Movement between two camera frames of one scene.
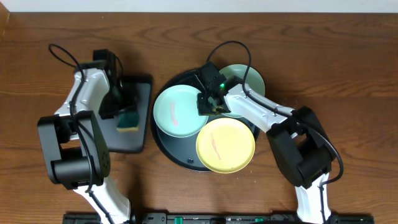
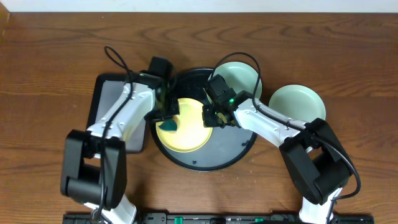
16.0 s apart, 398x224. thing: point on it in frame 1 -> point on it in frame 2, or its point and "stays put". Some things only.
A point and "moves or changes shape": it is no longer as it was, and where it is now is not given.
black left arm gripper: x=130 y=101 -> x=175 y=109
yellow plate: x=225 y=145 -> x=191 y=134
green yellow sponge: x=129 y=121 moves or changes shape
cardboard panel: x=5 y=15 stays put
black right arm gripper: x=202 y=109 -> x=208 y=121
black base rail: x=218 y=218 stays put
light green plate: x=254 y=79 stays put
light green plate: x=176 y=112 -> x=298 y=102
